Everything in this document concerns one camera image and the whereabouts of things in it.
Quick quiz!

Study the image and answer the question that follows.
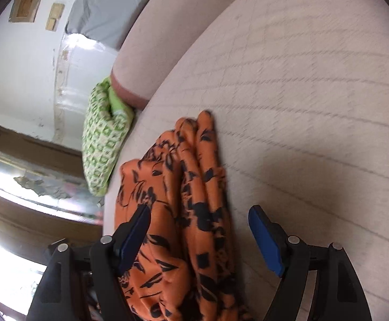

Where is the orange black floral blouse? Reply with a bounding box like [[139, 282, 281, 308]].
[[115, 111, 250, 320]]

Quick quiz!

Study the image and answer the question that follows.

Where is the stained glass door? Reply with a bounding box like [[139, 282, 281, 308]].
[[0, 126, 103, 320]]

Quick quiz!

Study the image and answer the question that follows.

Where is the green white patterned pillow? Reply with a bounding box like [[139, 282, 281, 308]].
[[81, 77, 134, 197]]

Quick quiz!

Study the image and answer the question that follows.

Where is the grey pillow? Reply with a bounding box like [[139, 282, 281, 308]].
[[65, 0, 149, 50]]

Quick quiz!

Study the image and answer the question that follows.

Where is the pink quilted bolster cushion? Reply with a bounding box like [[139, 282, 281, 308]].
[[110, 0, 234, 110]]

